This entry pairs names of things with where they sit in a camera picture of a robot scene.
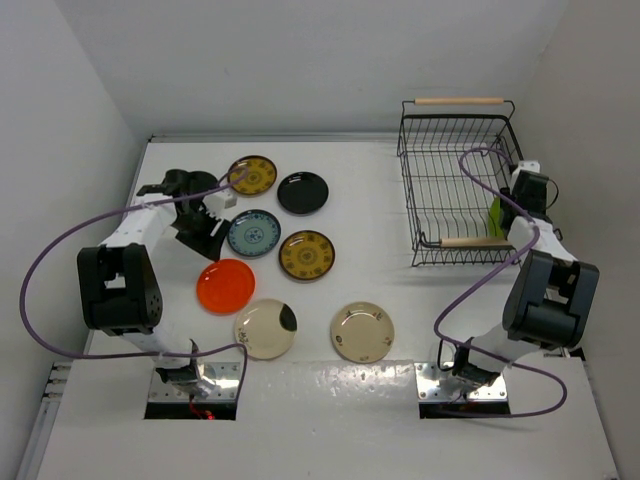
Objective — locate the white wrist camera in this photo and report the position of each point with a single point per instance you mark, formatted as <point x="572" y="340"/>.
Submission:
<point x="217" y="203"/>
<point x="528" y="166"/>

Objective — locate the lime green plate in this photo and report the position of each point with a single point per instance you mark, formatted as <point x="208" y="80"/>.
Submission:
<point x="493" y="222"/>

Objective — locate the glossy black plate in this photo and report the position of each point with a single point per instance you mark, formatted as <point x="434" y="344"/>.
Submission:
<point x="302" y="193"/>
<point x="201" y="181"/>

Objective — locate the cream floral plate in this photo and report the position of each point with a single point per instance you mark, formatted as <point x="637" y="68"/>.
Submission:
<point x="362" y="332"/>

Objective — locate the orange plate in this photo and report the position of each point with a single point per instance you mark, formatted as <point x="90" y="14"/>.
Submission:
<point x="225" y="287"/>

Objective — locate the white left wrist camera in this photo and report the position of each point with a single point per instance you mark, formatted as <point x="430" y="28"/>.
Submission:
<point x="217" y="203"/>

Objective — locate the metal base plate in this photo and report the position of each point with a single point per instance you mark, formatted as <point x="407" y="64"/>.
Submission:
<point x="435" y="386"/>
<point x="204" y="382"/>

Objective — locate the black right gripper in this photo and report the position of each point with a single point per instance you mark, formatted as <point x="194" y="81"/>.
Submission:
<point x="506" y="202"/>

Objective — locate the yellow patterned plate front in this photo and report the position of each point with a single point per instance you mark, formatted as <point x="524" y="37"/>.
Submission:
<point x="306" y="255"/>

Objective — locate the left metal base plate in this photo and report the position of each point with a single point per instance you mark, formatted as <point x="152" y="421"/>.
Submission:
<point x="204" y="382"/>

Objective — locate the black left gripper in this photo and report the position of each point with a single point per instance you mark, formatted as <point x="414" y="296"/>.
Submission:
<point x="206" y="244"/>

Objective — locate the black wire dish rack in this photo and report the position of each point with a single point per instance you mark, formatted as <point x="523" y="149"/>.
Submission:
<point x="455" y="153"/>

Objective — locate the blue floral plate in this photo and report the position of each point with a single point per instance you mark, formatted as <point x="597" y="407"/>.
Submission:
<point x="254" y="233"/>

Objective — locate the glossy black plate right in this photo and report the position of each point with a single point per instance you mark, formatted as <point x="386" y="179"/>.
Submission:
<point x="302" y="193"/>

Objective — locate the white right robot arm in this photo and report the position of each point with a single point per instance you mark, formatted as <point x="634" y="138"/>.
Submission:
<point x="551" y="298"/>

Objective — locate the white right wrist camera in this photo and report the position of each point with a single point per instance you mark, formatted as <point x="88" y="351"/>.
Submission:
<point x="528" y="166"/>

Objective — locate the yellow patterned plate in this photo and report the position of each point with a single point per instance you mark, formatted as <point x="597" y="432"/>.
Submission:
<point x="252" y="175"/>
<point x="306" y="255"/>

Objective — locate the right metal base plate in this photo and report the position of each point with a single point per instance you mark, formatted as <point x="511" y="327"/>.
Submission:
<point x="435" y="386"/>

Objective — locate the glossy black plate left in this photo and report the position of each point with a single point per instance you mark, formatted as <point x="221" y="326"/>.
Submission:
<point x="201" y="181"/>

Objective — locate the yellow patterned plate rear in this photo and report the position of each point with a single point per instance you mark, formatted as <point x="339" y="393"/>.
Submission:
<point x="252" y="175"/>

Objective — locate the cream plate with black patch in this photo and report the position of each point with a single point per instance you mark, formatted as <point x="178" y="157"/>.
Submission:
<point x="267" y="328"/>

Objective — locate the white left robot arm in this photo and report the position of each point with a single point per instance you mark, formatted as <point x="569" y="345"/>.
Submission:
<point x="120" y="294"/>

